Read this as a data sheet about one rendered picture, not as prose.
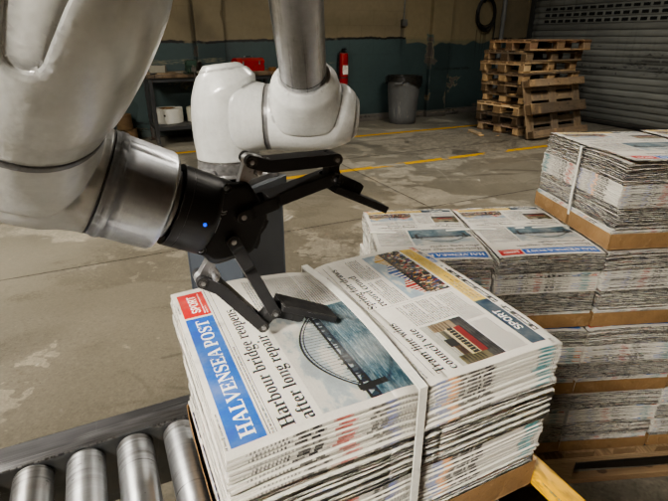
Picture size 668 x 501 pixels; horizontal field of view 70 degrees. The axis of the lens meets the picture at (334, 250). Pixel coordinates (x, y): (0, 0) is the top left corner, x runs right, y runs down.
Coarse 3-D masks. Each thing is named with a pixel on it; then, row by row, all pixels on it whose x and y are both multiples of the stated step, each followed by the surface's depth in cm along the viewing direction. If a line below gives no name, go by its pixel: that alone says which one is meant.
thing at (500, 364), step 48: (384, 288) 62; (432, 288) 62; (480, 288) 62; (432, 336) 52; (480, 336) 52; (528, 336) 52; (480, 384) 48; (528, 384) 52; (480, 432) 52; (528, 432) 57; (480, 480) 56
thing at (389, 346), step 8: (312, 272) 65; (320, 280) 62; (328, 280) 62; (328, 288) 60; (336, 288) 60; (344, 296) 58; (352, 304) 56; (360, 312) 54; (368, 320) 53; (368, 328) 52; (376, 328) 52; (376, 336) 51; (384, 336) 50; (384, 344) 49; (392, 344) 49; (392, 352) 48; (400, 360) 47; (408, 368) 47; (408, 376) 46; (416, 376) 46; (416, 384) 45; (424, 384) 45
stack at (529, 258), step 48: (384, 240) 129; (432, 240) 129; (480, 240) 132; (528, 240) 129; (576, 240) 129; (528, 288) 125; (576, 288) 126; (624, 288) 127; (576, 336) 132; (624, 336) 133; (576, 432) 147; (624, 432) 149; (576, 480) 155
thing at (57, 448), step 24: (144, 408) 75; (168, 408) 75; (72, 432) 70; (96, 432) 70; (120, 432) 70; (144, 432) 71; (0, 456) 66; (24, 456) 66; (48, 456) 66; (0, 480) 64; (168, 480) 76
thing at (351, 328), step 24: (312, 288) 63; (336, 312) 57; (360, 336) 52; (384, 360) 49; (408, 360) 49; (408, 384) 46; (432, 384) 46; (408, 408) 45; (432, 408) 47; (408, 432) 46; (432, 432) 49; (408, 456) 48; (432, 456) 50; (408, 480) 50; (432, 480) 52
